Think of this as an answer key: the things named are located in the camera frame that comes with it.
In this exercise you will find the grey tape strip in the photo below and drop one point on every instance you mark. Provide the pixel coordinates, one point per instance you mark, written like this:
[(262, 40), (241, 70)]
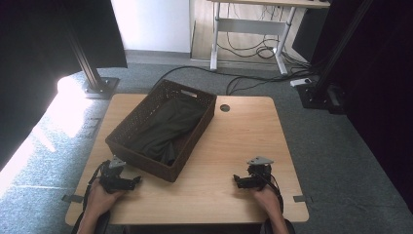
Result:
[(300, 198), (72, 198)]

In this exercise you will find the white-legged desk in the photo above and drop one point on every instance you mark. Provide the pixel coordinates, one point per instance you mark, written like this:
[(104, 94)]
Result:
[(250, 26)]

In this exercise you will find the tall black metal stand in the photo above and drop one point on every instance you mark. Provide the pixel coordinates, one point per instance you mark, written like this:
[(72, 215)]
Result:
[(328, 65)]

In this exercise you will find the black curtain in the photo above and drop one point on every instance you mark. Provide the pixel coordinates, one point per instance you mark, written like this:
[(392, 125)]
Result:
[(383, 81), (39, 65)]

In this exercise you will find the person's left hand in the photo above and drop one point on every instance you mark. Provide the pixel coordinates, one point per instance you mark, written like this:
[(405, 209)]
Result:
[(102, 200)]

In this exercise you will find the white power strip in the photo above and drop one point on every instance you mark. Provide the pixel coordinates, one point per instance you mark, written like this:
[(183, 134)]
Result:
[(300, 82)]

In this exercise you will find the dark garment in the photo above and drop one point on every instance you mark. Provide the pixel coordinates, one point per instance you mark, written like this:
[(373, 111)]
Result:
[(172, 126)]

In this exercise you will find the brown woven basket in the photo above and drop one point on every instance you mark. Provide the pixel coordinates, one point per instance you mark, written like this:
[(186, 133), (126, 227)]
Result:
[(123, 139)]

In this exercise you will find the black chair armrest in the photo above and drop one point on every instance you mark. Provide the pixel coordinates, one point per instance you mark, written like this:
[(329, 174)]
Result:
[(267, 227), (104, 224)]

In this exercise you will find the black metal stand with base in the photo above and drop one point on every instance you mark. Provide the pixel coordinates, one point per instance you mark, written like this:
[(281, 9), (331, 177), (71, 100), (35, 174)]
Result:
[(94, 78)]

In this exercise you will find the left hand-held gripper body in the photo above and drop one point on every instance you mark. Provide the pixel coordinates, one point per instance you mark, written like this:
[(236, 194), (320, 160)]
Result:
[(112, 182)]

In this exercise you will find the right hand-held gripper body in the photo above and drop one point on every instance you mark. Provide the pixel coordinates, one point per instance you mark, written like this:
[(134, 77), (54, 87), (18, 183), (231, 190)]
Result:
[(259, 177)]

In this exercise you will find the person's right hand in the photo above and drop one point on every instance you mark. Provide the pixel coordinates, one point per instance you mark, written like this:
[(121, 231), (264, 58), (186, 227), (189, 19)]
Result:
[(268, 201)]

